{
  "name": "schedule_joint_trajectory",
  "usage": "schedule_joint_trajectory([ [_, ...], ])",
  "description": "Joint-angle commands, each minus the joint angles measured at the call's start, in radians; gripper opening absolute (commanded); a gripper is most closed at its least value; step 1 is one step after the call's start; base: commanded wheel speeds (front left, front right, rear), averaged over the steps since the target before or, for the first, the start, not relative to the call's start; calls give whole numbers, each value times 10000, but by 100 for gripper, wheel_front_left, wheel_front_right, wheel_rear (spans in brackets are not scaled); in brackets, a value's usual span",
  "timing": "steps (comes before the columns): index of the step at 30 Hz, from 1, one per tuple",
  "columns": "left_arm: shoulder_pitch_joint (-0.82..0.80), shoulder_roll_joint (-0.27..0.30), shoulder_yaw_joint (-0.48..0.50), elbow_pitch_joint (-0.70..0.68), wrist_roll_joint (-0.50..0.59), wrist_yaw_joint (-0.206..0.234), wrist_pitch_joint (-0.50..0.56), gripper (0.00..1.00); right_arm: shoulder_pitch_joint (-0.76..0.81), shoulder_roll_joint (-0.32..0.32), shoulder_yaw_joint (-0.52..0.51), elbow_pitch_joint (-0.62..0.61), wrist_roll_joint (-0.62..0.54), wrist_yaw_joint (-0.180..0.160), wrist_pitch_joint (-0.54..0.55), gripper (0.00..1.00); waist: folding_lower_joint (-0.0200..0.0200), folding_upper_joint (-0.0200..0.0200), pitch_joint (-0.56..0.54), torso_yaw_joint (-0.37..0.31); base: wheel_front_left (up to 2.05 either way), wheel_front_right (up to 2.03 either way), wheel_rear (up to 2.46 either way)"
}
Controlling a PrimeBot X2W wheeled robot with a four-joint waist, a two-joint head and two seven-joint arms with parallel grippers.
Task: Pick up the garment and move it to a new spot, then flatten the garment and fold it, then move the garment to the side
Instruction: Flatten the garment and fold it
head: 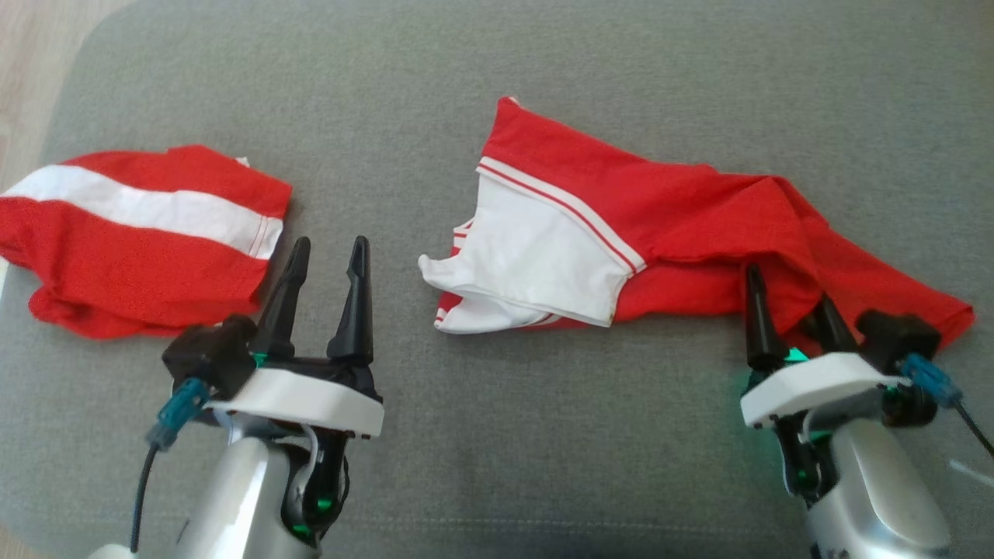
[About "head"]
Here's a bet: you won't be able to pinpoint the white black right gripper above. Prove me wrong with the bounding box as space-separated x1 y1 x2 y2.
739 264 914 499

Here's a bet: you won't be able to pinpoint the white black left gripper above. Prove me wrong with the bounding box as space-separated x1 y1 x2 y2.
203 235 386 544

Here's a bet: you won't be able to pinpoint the large grey sofa seat cushion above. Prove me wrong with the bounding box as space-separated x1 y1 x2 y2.
0 0 994 559

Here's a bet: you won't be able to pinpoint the white cable label tag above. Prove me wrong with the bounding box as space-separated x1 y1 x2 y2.
948 459 994 490

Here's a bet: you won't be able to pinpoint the red and white t-shirt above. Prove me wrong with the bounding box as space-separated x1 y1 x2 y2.
418 96 976 360

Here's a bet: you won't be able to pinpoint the black cable with teal plug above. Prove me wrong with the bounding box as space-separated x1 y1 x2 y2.
127 377 212 554
899 352 994 460

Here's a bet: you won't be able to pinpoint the red shorts with white stripe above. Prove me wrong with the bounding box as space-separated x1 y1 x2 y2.
0 144 294 341

